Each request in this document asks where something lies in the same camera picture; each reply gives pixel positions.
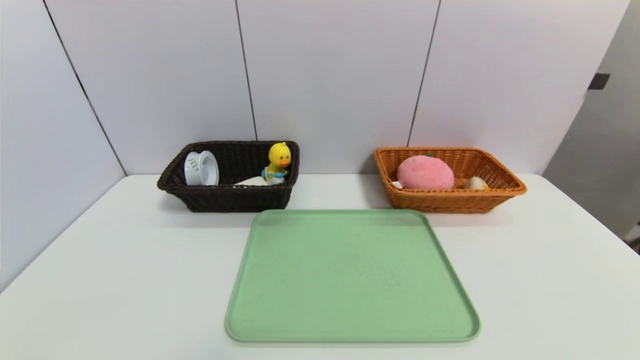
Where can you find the light green plastic tray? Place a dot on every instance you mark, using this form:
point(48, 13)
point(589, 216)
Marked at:
point(350, 280)

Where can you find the fried egg toy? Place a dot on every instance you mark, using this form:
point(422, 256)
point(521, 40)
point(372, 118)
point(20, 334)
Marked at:
point(476, 183)

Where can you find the white round plastic container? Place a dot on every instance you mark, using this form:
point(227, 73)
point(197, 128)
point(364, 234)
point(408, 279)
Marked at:
point(201, 168)

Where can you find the yellow duck scooter toy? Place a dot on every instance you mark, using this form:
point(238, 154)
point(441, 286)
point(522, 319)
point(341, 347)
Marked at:
point(278, 157)

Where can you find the orange wicker basket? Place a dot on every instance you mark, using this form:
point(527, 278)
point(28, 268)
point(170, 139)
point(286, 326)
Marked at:
point(450, 200)

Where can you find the pink plush peach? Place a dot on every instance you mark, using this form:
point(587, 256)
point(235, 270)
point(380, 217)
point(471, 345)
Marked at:
point(425, 172)

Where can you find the small black wall bracket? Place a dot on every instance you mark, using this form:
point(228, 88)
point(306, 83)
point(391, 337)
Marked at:
point(598, 81)

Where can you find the dark brown wicker basket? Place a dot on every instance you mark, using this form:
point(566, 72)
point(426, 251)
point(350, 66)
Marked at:
point(225, 197)

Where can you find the white soap bar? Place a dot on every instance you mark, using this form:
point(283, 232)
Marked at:
point(252, 181)

